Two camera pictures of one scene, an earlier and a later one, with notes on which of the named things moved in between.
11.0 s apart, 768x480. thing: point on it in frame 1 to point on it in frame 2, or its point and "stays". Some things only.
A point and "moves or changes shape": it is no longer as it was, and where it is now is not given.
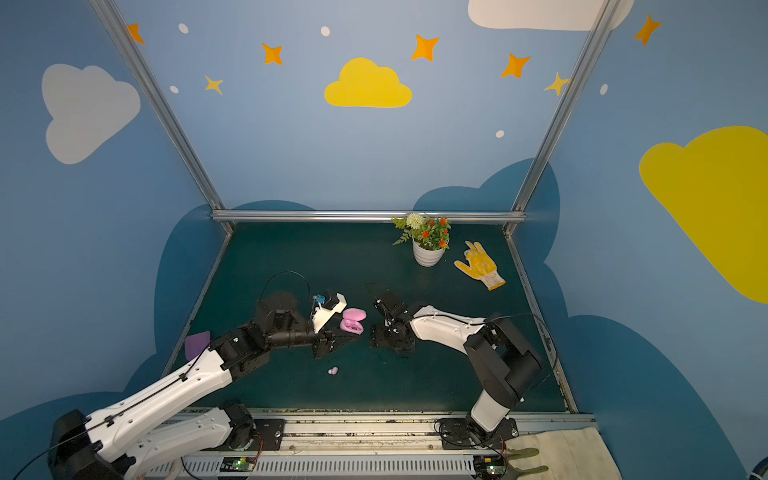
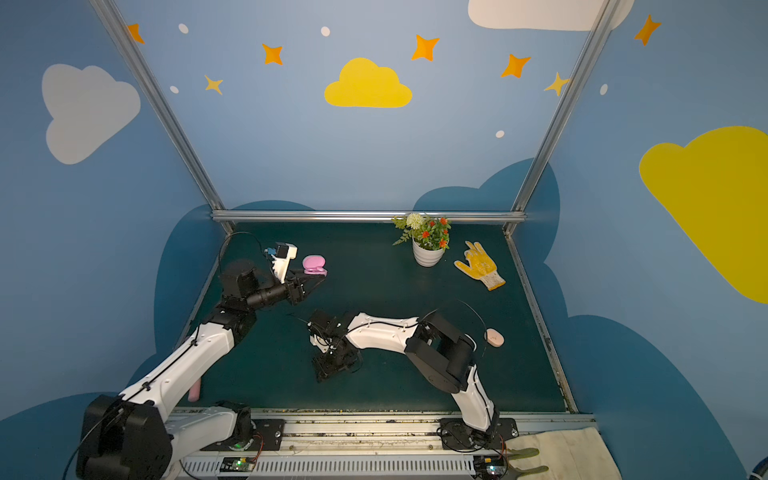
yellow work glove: (482, 266) stays
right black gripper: (390, 335) to (330, 359)
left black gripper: (324, 344) to (294, 289)
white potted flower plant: (429, 235) stays
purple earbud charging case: (351, 320) moves or changes shape
